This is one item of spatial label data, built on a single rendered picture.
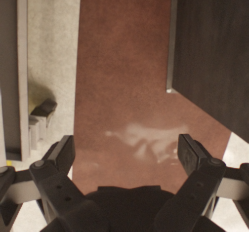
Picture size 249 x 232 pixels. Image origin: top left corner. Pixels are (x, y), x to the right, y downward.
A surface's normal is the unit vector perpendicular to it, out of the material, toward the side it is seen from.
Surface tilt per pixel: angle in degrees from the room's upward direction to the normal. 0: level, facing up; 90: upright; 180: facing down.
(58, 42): 0
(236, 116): 90
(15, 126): 0
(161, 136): 0
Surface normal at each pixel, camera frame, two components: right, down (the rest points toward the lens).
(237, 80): -1.00, 0.01
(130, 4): 0.01, 0.29
